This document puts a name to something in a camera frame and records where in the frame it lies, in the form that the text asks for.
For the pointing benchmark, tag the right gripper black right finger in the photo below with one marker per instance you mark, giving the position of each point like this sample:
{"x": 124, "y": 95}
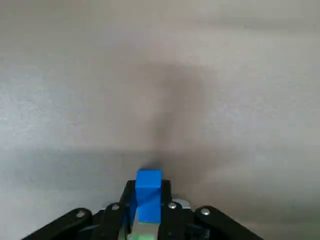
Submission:
{"x": 180, "y": 222}

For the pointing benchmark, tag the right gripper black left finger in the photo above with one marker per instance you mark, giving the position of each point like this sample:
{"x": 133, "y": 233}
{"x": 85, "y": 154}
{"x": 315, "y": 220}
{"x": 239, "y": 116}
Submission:
{"x": 112, "y": 220}

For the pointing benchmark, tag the small blue magnetic cube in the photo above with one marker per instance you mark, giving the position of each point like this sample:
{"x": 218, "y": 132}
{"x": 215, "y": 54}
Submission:
{"x": 148, "y": 182}
{"x": 148, "y": 215}

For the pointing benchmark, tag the small green magnetic cube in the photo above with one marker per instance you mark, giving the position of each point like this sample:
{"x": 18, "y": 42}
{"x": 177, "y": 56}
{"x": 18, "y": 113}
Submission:
{"x": 145, "y": 237}

